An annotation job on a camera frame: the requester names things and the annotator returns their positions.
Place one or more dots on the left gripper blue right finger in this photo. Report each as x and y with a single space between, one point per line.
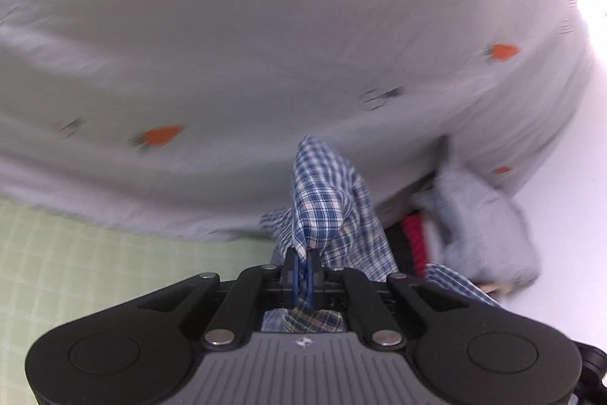
314 280

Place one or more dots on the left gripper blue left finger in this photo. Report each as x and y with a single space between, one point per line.
290 279

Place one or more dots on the blue plaid shirt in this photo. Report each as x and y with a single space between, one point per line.
331 212

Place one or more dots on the red black knit garment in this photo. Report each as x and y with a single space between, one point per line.
409 245

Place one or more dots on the light grey folded garment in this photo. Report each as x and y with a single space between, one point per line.
481 232

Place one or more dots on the grey carrot print storage bag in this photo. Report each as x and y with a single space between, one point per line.
182 117

